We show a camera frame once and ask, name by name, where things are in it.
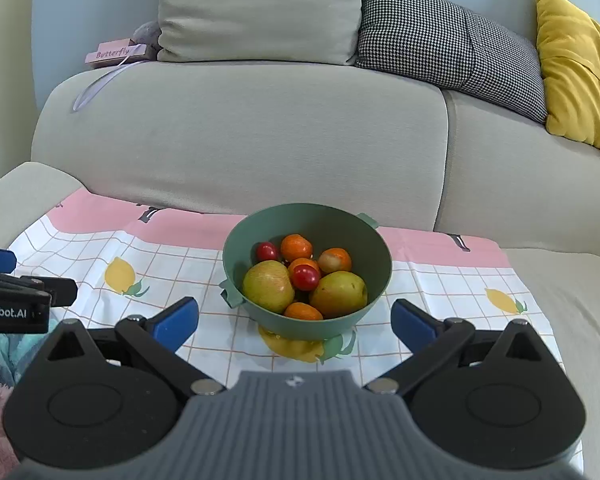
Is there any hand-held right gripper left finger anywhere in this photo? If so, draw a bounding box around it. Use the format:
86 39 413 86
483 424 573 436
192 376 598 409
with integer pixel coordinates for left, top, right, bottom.
45 296 228 396

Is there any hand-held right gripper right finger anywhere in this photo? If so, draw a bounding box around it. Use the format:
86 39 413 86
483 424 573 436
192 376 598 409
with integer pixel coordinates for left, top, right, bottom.
362 298 547 395

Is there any yellow-green pear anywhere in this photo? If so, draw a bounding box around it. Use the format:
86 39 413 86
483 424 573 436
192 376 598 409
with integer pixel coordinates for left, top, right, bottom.
242 260 296 314
309 271 369 319

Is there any orange mandarin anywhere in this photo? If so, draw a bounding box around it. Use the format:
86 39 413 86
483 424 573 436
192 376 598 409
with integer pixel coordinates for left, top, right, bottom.
283 302 324 321
317 248 353 274
280 234 314 262
287 258 321 276

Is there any green colander bowl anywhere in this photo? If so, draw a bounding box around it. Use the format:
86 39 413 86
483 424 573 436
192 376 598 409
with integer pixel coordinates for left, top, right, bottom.
219 203 393 341

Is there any teal fluffy blanket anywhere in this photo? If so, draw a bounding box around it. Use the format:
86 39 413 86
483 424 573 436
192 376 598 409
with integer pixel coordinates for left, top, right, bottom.
0 330 46 386

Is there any lemon printed checked cloth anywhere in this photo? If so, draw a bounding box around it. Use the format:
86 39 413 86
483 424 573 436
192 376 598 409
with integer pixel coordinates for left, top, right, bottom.
7 189 586 476

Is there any cream cabinet door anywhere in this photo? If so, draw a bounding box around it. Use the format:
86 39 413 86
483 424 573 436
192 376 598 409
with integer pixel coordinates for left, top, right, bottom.
0 0 36 196

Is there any grey fabric sofa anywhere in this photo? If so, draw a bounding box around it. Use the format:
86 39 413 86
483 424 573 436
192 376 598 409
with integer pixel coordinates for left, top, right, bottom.
0 60 600 480

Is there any pink lettered box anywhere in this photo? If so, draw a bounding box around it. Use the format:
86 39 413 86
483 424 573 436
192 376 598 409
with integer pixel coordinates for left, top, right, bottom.
85 38 148 69

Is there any grey plush toy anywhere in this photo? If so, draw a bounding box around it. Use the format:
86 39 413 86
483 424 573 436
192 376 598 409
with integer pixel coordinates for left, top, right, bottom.
131 21 163 61

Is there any houndstooth cushion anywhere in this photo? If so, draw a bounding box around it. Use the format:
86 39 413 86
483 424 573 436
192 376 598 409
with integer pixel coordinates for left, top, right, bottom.
355 0 548 123

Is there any yellow cushion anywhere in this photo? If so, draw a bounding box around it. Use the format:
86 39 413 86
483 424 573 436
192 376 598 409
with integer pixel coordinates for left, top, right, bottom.
534 0 600 153

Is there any beige cushion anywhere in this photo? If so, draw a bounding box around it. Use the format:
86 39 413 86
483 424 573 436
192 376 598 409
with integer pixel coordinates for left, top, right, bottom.
156 0 363 66

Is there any lavender ribbon strap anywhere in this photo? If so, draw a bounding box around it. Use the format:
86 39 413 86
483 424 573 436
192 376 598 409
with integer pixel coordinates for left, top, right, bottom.
71 57 151 113

